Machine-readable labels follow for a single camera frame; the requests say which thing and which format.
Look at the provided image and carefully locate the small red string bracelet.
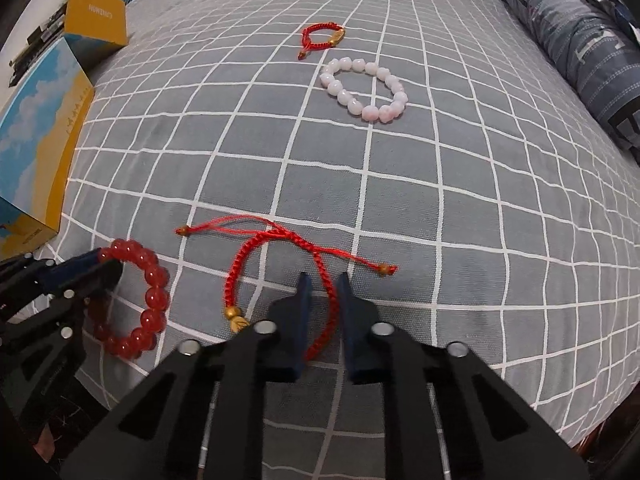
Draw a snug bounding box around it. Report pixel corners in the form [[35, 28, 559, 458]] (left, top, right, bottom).
[[298, 22, 346, 60]]

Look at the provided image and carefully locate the blue and yellow cardboard box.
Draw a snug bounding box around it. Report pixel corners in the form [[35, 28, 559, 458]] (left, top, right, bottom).
[[0, 0, 131, 261]]

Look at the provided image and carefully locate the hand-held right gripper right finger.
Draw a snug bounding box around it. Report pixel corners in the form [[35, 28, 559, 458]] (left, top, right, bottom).
[[335, 272, 592, 480]]

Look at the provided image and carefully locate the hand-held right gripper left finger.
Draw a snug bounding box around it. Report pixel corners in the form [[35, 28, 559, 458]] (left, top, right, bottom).
[[60, 272, 314, 480]]

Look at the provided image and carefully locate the red bead bracelet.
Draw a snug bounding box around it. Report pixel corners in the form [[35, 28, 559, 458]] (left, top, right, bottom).
[[87, 239, 171, 360]]

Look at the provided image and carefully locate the folded blue-grey quilt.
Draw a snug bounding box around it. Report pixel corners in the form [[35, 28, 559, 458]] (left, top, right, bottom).
[[477, 0, 640, 166]]

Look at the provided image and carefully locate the pink bead bracelet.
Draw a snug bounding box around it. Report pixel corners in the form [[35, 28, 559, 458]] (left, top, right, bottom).
[[319, 57, 407, 123]]

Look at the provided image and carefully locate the grey checked bed sheet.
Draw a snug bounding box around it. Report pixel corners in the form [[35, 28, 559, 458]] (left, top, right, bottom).
[[30, 0, 640, 441]]

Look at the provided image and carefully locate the red string bracelet gold bar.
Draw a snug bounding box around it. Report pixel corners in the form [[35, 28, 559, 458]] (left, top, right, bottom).
[[175, 214, 399, 363]]

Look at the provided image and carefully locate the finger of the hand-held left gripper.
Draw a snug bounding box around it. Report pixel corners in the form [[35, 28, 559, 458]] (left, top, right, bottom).
[[0, 248, 109, 307], [0, 261, 124, 432]]

